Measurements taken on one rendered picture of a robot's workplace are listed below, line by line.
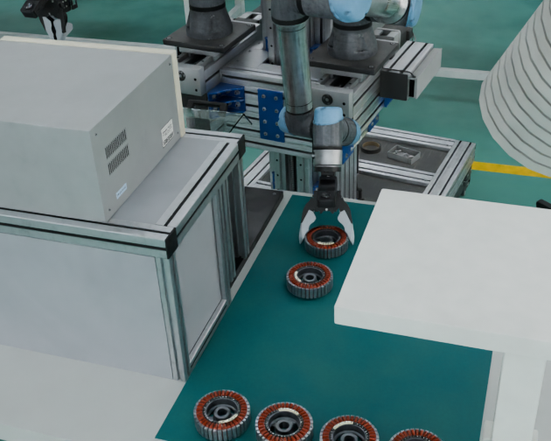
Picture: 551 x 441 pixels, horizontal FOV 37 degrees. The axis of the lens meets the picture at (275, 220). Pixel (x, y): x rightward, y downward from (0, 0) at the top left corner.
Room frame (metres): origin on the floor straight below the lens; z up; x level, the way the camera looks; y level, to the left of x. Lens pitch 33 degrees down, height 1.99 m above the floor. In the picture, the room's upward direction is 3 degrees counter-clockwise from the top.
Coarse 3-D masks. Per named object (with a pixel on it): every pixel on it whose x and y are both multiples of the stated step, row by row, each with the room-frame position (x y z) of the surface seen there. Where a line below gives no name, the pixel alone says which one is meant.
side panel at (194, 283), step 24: (216, 192) 1.53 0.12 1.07; (216, 216) 1.53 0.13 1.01; (192, 240) 1.42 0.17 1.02; (216, 240) 1.53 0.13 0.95; (168, 264) 1.29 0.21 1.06; (192, 264) 1.41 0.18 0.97; (216, 264) 1.52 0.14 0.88; (168, 288) 1.29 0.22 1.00; (192, 288) 1.40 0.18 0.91; (216, 288) 1.51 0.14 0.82; (168, 312) 1.30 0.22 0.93; (192, 312) 1.38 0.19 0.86; (216, 312) 1.48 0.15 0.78; (168, 336) 1.30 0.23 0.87; (192, 336) 1.37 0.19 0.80; (192, 360) 1.33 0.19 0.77
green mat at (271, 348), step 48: (288, 240) 1.80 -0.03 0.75; (240, 288) 1.60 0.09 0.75; (336, 288) 1.58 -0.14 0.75; (240, 336) 1.42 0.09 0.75; (288, 336) 1.42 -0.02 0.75; (336, 336) 1.41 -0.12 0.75; (384, 336) 1.40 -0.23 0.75; (192, 384) 1.28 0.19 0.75; (240, 384) 1.27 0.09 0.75; (288, 384) 1.26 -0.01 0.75; (336, 384) 1.26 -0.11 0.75; (384, 384) 1.25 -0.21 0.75; (432, 384) 1.24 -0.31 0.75; (480, 384) 1.24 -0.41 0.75; (192, 432) 1.15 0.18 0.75; (384, 432) 1.12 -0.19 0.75; (432, 432) 1.11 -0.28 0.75; (480, 432) 1.11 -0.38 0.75
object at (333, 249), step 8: (312, 232) 1.77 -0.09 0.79; (320, 232) 1.78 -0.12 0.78; (328, 232) 1.78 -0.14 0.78; (336, 232) 1.77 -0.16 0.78; (344, 232) 1.76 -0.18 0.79; (304, 240) 1.75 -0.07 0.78; (312, 240) 1.74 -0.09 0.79; (320, 240) 1.75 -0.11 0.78; (328, 240) 1.76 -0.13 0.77; (336, 240) 1.76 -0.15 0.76; (344, 240) 1.73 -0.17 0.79; (312, 248) 1.71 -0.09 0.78; (320, 248) 1.71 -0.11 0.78; (328, 248) 1.70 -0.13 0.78; (336, 248) 1.70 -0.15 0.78; (344, 248) 1.72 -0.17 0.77; (320, 256) 1.70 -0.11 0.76; (328, 256) 1.70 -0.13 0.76; (336, 256) 1.70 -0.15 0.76
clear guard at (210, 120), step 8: (184, 112) 1.94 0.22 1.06; (192, 112) 1.94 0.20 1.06; (200, 112) 1.94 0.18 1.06; (208, 112) 1.93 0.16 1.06; (216, 112) 1.93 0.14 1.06; (224, 112) 1.93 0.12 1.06; (232, 112) 1.93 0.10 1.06; (184, 120) 1.89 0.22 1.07; (192, 120) 1.89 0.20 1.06; (200, 120) 1.89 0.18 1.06; (208, 120) 1.89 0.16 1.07; (216, 120) 1.89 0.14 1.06; (224, 120) 1.88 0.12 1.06; (232, 120) 1.88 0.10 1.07; (240, 120) 1.95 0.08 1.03; (248, 120) 1.95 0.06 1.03; (192, 128) 1.85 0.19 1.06; (200, 128) 1.85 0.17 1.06; (208, 128) 1.84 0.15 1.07; (216, 128) 1.84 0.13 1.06; (224, 128) 1.84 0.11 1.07; (232, 128) 1.84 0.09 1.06
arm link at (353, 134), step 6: (348, 120) 1.99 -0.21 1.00; (312, 126) 2.00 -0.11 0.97; (348, 126) 1.95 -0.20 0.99; (354, 126) 1.99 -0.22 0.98; (312, 132) 2.00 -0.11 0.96; (348, 132) 1.94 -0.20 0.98; (354, 132) 1.98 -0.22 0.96; (360, 132) 2.02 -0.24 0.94; (348, 138) 1.95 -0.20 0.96; (354, 138) 1.98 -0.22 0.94; (342, 144) 1.96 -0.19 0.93; (348, 144) 1.99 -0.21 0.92
